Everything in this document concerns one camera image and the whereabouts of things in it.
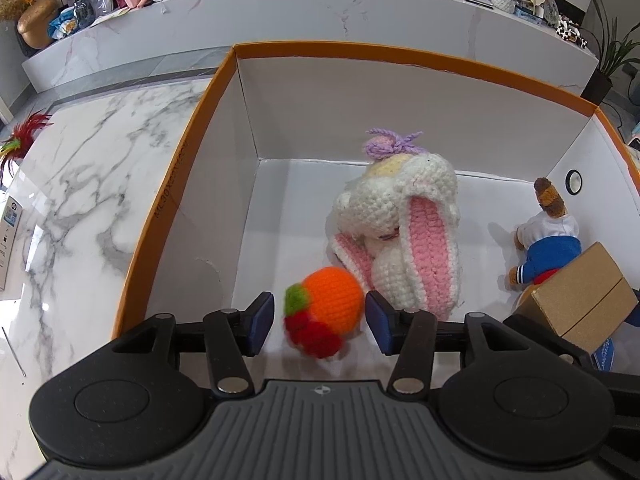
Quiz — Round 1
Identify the bear doll with blue trousers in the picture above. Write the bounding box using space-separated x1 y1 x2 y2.
507 176 583 293

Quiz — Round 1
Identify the crochet white bunny toy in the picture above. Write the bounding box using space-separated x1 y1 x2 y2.
327 129 463 322

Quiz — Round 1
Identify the crochet orange fruit toy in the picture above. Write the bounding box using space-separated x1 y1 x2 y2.
282 266 366 359

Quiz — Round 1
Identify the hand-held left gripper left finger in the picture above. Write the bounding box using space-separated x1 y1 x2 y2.
112 291 276 396

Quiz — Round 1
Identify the gold vase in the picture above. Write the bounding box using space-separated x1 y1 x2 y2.
17 0 62 51

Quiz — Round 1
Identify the large orange cardboard box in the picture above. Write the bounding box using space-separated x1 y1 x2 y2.
111 41 640 368

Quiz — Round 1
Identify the potted plant in black pot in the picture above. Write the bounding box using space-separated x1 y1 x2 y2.
579 0 640 107

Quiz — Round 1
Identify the brown cardboard box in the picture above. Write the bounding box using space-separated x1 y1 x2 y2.
515 241 640 356

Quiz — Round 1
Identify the thin metal stick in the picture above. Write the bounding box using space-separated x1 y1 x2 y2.
0 326 27 377

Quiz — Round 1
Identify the cow print figure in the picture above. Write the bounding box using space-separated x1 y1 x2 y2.
554 16 590 49

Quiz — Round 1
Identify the red and green feather toy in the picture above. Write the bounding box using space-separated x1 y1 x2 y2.
0 112 53 186

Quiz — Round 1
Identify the dried grass bunch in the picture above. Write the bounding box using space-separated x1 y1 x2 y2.
0 0 37 22

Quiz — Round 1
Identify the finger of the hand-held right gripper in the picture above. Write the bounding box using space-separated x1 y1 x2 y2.
502 312 640 397
622 287 640 328

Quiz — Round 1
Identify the white flat device box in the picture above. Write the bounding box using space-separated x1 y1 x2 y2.
0 195 23 291

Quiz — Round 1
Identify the marble reception counter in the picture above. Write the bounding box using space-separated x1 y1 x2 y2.
22 0 601 102

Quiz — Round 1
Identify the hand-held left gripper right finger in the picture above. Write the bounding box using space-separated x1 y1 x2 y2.
365 290 528 396

